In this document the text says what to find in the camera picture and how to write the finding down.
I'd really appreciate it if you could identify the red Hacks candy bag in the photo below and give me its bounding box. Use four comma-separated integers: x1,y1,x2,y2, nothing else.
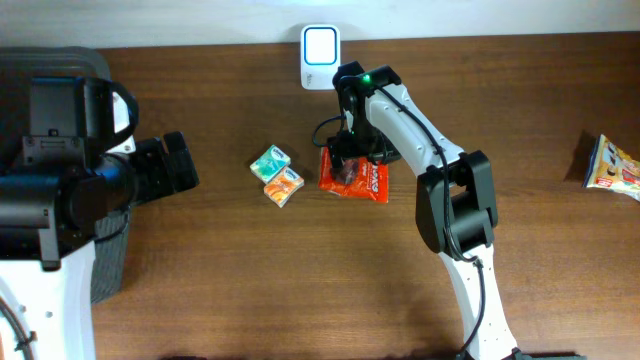
318,148,389,203

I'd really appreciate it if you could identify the orange tissue pack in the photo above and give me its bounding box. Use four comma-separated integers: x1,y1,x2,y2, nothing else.
264,167,304,208

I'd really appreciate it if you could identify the teal tissue pack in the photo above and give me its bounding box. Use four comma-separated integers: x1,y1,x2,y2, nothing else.
250,145,291,184

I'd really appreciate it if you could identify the yellow snack bag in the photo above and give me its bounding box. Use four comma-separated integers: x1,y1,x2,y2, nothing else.
582,134,639,201

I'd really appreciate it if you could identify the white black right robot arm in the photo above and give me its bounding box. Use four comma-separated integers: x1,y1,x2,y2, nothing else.
326,62,518,359

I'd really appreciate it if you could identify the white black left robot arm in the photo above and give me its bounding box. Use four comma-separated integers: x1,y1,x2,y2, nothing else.
1,77,199,359

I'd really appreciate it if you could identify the white barcode scanner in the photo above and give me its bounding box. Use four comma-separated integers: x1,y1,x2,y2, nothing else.
300,24,341,91

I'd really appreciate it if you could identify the grey plastic mesh basket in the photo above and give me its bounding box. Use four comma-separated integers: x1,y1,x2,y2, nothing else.
1,46,131,304

